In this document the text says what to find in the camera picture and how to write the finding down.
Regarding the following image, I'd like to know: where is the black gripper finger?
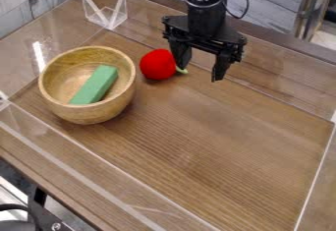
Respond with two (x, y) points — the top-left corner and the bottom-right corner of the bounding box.
(169, 41), (191, 70)
(210, 53), (230, 82)

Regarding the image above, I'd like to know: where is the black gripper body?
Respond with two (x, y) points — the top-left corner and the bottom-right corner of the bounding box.
(159, 0), (247, 64)

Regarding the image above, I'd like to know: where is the green rectangular block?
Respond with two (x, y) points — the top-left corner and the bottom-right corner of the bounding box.
(69, 65), (118, 105)

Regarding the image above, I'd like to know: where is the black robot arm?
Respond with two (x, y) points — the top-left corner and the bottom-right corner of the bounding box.
(161, 0), (247, 82)

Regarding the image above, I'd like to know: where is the wooden brown bowl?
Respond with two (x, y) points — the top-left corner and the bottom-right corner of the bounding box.
(38, 45), (135, 125)

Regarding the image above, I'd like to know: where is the red plush strawberry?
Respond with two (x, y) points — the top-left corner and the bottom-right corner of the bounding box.
(138, 49), (187, 81)

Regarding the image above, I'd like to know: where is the metal table leg background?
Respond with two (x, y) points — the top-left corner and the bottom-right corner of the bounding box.
(293, 0), (330, 41)

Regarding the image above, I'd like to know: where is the black table clamp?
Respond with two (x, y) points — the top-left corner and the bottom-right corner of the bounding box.
(27, 187), (73, 231)

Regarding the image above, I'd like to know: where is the clear acrylic corner bracket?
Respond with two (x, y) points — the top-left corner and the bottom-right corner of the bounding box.
(81, 0), (126, 30)

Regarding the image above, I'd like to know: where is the black cable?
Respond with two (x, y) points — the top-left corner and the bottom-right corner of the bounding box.
(0, 202), (37, 231)

